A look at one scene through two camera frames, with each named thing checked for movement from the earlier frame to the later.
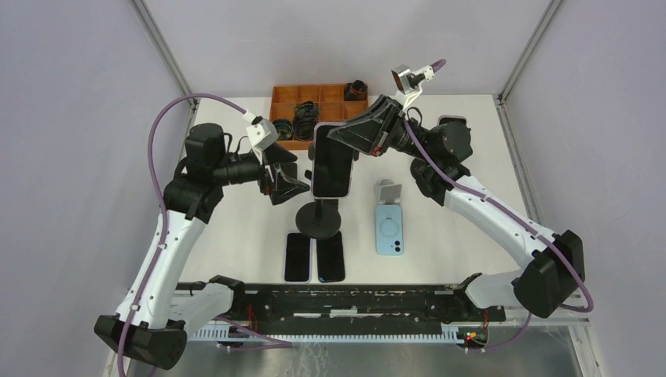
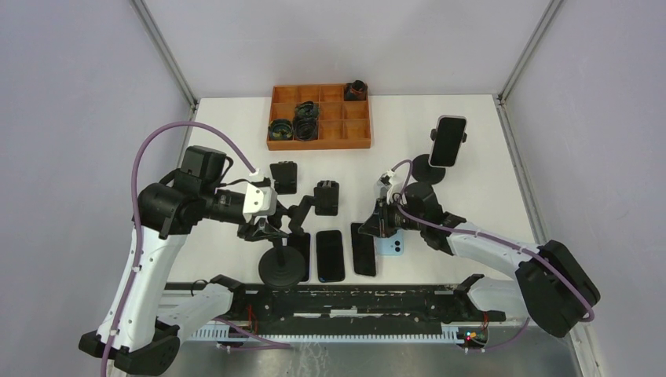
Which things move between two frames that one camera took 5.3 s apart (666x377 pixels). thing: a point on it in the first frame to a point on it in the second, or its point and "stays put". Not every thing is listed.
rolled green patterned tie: (306, 111) stays put
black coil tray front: (304, 128) stays put
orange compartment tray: (330, 98) stays put
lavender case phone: (298, 258) stays put
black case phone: (331, 258) stays put
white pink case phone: (331, 164) to (364, 251)
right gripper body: (394, 119) to (391, 218)
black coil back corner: (356, 91) stays put
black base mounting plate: (354, 308) stays put
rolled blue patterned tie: (284, 129) stays put
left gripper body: (265, 183) to (250, 231)
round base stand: (322, 219) to (283, 266)
